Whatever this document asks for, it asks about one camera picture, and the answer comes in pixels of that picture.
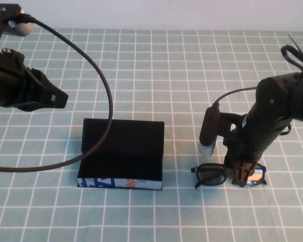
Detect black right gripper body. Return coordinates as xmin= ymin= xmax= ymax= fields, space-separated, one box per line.
xmin=223 ymin=110 xmax=291 ymax=174

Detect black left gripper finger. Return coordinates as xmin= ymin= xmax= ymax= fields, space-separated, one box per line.
xmin=27 ymin=68 xmax=59 ymax=90
xmin=16 ymin=83 xmax=69 ymax=112

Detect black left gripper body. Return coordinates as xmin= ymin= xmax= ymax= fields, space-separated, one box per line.
xmin=0 ymin=48 xmax=31 ymax=109

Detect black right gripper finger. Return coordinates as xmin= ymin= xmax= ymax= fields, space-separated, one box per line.
xmin=243 ymin=160 xmax=257 ymax=188
xmin=231 ymin=161 xmax=245 ymax=189

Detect black framed glasses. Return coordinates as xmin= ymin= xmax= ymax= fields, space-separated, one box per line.
xmin=190 ymin=162 xmax=268 ymax=189

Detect black printed glasses case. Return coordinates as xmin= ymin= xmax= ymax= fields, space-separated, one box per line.
xmin=77 ymin=117 xmax=166 ymax=192

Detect black zip tie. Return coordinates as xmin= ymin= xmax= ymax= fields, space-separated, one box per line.
xmin=288 ymin=34 xmax=303 ymax=70

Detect black right camera bracket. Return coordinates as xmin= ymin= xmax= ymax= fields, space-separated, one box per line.
xmin=218 ymin=112 xmax=244 ymax=138

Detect black camera bracket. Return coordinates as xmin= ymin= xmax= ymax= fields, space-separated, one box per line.
xmin=218 ymin=112 xmax=244 ymax=138
xmin=0 ymin=4 xmax=25 ymax=53

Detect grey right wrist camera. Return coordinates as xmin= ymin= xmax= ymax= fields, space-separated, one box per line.
xmin=198 ymin=103 xmax=221 ymax=157

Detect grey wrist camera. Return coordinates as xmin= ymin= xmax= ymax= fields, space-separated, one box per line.
xmin=2 ymin=9 xmax=35 ymax=37
xmin=198 ymin=103 xmax=221 ymax=157

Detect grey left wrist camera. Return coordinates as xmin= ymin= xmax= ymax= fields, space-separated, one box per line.
xmin=2 ymin=9 xmax=35 ymax=37

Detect black right camera cable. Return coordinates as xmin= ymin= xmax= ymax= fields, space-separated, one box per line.
xmin=212 ymin=86 xmax=258 ymax=108

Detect black camera cable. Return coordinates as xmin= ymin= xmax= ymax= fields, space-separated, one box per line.
xmin=0 ymin=15 xmax=114 ymax=173
xmin=212 ymin=86 xmax=258 ymax=108

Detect black left camera cable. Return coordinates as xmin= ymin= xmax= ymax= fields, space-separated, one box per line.
xmin=0 ymin=15 xmax=114 ymax=173

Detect black left camera bracket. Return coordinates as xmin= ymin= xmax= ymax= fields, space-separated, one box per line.
xmin=0 ymin=4 xmax=25 ymax=53

